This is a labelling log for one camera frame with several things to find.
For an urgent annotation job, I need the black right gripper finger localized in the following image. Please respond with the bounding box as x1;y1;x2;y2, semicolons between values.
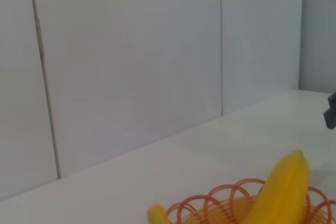
323;92;336;131

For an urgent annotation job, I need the yellow banana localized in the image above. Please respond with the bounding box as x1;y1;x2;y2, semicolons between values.
146;150;311;224

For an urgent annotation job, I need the orange plastic wire basket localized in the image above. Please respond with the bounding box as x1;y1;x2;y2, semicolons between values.
165;178;336;224

